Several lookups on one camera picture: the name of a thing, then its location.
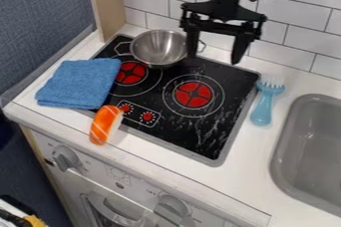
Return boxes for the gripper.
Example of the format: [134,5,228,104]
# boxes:
[178,0,269,66]

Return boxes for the blue brush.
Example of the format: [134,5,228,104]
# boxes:
[248,75,288,127]

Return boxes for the silver pot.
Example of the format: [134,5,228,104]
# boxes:
[128,29,208,68]

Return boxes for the toy stove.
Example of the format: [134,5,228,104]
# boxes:
[86,34,261,168]

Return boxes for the orange toy sushi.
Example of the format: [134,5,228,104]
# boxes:
[88,105,126,147]

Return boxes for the toy sink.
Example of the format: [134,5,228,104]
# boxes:
[267,93,341,219]

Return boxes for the blue cloth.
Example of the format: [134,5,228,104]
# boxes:
[33,57,123,112]

